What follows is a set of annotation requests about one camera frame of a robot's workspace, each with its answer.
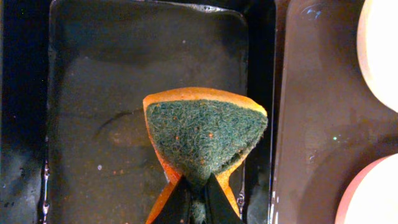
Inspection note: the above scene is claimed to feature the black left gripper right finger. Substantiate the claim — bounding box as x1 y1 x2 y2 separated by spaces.
205 174 243 224

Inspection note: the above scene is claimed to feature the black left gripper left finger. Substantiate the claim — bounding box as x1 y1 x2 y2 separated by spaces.
152 176 192 224

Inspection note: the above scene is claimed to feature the orange green scrub sponge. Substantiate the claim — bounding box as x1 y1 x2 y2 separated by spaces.
143 87 268 223

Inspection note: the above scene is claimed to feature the pink plate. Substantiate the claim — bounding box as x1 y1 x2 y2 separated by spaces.
335 154 397 224

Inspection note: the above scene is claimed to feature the white plate with ketchup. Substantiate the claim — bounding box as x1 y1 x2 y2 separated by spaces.
356 0 397 111

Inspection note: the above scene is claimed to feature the black water basin tray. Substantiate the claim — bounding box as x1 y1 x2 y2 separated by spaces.
1 1 276 223

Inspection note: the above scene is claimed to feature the brown serving tray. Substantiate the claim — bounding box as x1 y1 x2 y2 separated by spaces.
270 0 397 223

